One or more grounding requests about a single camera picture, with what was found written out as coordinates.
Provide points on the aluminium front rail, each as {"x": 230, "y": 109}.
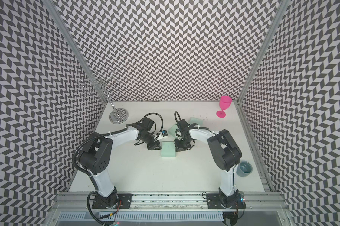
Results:
{"x": 171, "y": 209}

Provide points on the aluminium corner post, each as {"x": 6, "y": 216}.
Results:
{"x": 264, "y": 47}
{"x": 54, "y": 13}

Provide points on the aluminium left corner post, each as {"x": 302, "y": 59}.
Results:
{"x": 54, "y": 13}

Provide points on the pink plastic wine glass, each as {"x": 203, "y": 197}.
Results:
{"x": 225, "y": 102}

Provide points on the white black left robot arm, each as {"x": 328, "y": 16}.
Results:
{"x": 93, "y": 156}

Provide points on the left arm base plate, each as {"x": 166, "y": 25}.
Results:
{"x": 112, "y": 202}

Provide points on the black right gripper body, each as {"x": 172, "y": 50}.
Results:
{"x": 182, "y": 144}

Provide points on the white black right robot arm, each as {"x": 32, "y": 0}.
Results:
{"x": 223, "y": 148}

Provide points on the mint drawer-style jewelry box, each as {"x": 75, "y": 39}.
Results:
{"x": 196, "y": 121}

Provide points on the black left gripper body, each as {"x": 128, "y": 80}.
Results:
{"x": 149, "y": 140}

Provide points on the aluminium right corner post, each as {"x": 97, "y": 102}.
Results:
{"x": 264, "y": 47}

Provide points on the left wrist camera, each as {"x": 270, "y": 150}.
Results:
{"x": 163, "y": 134}

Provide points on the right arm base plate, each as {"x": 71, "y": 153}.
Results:
{"x": 225, "y": 202}

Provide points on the grey-blue small bowl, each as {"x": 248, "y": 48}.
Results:
{"x": 244, "y": 169}

